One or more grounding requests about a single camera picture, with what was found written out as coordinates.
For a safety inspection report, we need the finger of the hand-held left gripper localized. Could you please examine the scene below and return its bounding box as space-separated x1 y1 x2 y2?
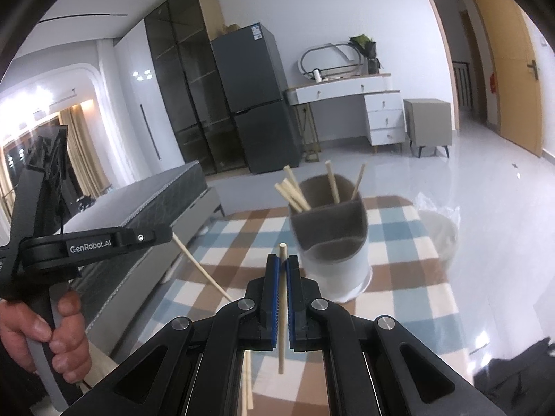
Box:
111 224 173 250

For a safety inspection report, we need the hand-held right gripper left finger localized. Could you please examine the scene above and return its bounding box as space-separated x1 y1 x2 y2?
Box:
82 255 279 416

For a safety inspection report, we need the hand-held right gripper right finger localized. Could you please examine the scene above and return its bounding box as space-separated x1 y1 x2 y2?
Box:
288 255 506 416

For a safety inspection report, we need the wooden chopstick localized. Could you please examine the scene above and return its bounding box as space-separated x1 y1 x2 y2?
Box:
351 163 367 201
284 165 312 209
281 179 310 211
172 234 233 303
277 243 288 374
274 183 305 213
325 160 341 204

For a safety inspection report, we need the pile of wooden chopsticks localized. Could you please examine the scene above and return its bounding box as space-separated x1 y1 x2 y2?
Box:
241 349 255 411

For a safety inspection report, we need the person's left hand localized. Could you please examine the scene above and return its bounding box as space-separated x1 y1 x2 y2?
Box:
0 290 91 384

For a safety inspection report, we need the grey bed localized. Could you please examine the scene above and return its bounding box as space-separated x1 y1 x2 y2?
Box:
61 160 225 313

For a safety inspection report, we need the beige curtain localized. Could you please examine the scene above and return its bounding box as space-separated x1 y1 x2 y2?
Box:
58 105 110 202

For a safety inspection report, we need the checkered rug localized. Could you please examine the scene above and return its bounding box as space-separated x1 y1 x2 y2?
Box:
143 195 473 416

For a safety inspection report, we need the white wardrobe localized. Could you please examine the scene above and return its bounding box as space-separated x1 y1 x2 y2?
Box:
114 21 183 172

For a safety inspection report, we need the dark glass cabinet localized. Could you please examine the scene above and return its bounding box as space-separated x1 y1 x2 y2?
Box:
144 0 249 178

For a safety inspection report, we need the white trash bin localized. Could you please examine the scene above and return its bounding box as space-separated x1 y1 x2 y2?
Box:
414 192 461 270

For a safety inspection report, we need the dark grey fridge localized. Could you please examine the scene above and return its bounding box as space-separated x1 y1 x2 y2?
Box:
210 23 303 175

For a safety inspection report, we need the white dressing table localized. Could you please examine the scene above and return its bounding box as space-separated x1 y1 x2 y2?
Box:
284 73 407 155

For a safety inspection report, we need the grey nightstand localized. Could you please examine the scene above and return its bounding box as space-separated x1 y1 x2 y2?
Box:
403 98 454 159

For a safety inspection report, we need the dark cloth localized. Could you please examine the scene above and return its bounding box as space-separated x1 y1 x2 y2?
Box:
472 336 555 416

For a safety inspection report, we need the oval mirror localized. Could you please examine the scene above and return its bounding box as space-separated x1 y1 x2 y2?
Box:
299 42 366 81

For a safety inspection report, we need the green potted plant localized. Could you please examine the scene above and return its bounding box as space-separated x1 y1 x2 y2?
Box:
349 35 381 75

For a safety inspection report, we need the wooden door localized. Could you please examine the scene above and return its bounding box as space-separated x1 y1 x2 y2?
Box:
470 0 546 159

